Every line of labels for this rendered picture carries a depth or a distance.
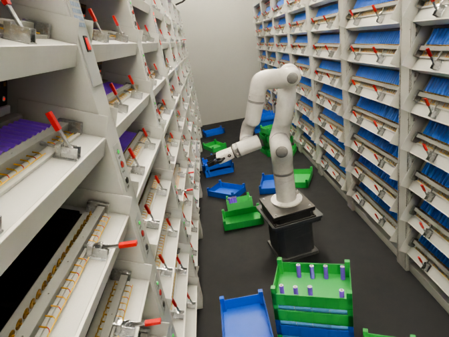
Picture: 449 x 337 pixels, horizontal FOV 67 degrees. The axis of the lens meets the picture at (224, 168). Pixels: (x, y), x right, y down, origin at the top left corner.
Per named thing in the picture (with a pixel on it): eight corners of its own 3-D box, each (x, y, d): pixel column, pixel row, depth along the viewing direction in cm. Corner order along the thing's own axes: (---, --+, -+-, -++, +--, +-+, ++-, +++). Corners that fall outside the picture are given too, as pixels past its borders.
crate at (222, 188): (246, 190, 312) (244, 182, 310) (233, 200, 298) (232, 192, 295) (220, 186, 331) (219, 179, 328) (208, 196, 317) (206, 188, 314)
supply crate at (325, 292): (350, 274, 144) (349, 259, 141) (353, 311, 126) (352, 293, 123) (279, 271, 153) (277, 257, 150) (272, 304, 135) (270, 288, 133)
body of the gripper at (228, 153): (238, 159, 192) (220, 166, 193) (236, 154, 202) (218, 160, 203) (233, 148, 190) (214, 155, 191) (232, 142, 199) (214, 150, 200)
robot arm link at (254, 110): (244, 93, 194) (236, 143, 207) (249, 101, 179) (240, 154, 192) (260, 95, 195) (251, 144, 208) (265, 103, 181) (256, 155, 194)
